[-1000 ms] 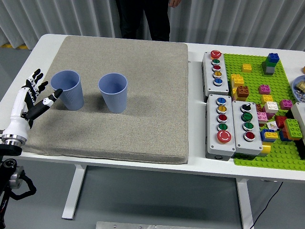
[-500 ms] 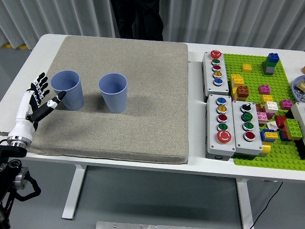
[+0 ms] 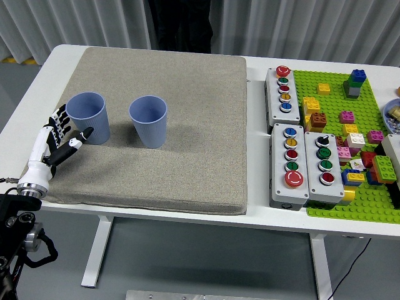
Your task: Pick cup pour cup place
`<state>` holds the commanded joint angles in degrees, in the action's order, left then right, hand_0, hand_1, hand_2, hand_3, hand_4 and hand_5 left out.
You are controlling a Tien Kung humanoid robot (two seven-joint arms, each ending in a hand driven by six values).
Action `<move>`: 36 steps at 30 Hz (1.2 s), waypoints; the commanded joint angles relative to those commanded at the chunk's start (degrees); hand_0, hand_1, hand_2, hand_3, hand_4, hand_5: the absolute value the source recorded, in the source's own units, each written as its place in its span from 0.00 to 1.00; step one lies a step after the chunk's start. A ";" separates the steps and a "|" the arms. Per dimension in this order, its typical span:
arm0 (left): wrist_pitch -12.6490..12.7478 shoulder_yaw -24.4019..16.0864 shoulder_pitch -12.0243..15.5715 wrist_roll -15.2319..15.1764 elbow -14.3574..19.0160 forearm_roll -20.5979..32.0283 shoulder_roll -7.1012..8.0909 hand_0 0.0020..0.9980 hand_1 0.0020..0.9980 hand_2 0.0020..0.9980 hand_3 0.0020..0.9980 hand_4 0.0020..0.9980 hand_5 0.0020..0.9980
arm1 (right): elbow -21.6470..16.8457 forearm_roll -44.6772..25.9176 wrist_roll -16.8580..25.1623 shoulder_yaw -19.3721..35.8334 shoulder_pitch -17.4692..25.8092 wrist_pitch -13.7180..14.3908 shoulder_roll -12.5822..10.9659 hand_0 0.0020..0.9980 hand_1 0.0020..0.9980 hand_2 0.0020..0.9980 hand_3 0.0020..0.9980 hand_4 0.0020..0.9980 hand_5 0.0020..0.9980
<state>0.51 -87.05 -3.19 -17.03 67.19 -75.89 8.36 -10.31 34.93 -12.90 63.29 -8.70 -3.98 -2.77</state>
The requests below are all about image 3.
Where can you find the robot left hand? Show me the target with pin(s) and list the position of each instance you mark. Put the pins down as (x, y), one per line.
(34, 172)

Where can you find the blue ribbed cup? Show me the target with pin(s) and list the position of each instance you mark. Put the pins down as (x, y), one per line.
(151, 131)
(101, 125)

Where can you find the white table leg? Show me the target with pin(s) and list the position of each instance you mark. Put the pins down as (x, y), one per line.
(322, 265)
(97, 250)

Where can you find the grey-brown mat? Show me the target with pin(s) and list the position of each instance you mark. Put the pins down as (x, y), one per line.
(187, 125)

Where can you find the person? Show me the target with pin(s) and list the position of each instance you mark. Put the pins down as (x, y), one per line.
(181, 25)

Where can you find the large grey five-button box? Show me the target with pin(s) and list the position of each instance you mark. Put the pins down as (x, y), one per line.
(279, 187)

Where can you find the small grey five-button box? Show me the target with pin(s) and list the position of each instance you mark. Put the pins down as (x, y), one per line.
(286, 117)

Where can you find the grey four-button selector box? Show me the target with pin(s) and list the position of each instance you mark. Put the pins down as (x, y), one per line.
(315, 187)

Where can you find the green studded baseplate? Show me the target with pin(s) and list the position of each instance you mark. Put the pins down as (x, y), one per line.
(331, 103)

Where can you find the small brown toy brick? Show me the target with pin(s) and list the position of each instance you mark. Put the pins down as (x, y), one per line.
(339, 141)

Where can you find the blue toy brick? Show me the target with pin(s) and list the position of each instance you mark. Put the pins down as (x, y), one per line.
(343, 178)
(370, 179)
(358, 76)

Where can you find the light pink toy brick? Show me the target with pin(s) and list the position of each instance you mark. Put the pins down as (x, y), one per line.
(343, 153)

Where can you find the white pleated curtain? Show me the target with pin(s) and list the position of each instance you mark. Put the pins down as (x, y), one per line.
(312, 25)

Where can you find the yellow round toy brick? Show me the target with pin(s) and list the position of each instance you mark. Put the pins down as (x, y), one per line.
(348, 196)

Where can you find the magenta toy brick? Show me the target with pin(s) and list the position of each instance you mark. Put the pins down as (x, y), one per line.
(347, 117)
(353, 151)
(375, 137)

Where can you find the white printed toy tile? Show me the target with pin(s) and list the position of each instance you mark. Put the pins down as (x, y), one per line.
(356, 164)

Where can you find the white toy brick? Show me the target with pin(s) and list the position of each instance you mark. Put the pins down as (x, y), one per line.
(356, 140)

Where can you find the grey toy brick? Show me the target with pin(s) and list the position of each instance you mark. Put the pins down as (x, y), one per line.
(353, 92)

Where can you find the red toy brick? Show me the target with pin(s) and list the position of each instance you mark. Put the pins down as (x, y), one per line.
(367, 159)

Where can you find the large green toy brick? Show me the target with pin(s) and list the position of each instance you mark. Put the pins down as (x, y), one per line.
(384, 167)

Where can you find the orange toy brick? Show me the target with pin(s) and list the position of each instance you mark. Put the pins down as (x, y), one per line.
(389, 180)

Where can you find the blue bowl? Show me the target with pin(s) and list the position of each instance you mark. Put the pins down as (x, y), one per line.
(385, 116)

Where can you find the white box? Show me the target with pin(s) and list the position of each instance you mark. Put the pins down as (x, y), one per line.
(393, 150)

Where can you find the silver metal parts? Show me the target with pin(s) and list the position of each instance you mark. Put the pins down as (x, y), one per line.
(394, 124)

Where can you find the brass fitting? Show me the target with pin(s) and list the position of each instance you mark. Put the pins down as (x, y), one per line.
(395, 111)

